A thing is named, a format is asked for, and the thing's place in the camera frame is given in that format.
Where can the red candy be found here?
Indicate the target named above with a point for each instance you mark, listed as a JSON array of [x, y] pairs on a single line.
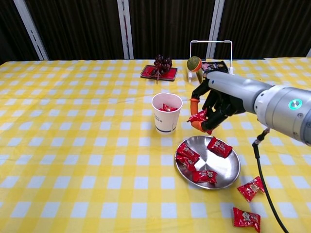
[[205, 176], [198, 116], [185, 163], [219, 146], [169, 107], [188, 151], [246, 219], [251, 189]]

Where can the red rectangular tray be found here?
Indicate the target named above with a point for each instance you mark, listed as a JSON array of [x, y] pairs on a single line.
[[170, 74]]

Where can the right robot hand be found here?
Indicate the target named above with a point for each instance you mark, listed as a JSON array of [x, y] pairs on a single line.
[[230, 85]]

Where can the black tin box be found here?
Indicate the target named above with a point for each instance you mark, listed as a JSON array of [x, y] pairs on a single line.
[[213, 66]]

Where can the round steel plate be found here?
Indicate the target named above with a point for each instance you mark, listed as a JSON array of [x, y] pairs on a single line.
[[213, 167]]

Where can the white frame post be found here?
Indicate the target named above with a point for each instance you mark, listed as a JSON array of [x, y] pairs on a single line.
[[122, 24], [32, 31], [217, 19], [309, 53]]

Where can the dark red grape bunch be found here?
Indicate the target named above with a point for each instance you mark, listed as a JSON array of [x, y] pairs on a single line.
[[162, 63]]

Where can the green orange ball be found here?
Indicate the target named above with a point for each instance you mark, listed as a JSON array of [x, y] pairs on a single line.
[[193, 63]]

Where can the yellow white checkered tablecloth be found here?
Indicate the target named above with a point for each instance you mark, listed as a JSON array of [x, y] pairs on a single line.
[[73, 145]]

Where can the white paper cup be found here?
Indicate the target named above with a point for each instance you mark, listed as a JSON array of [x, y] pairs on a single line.
[[165, 121]]

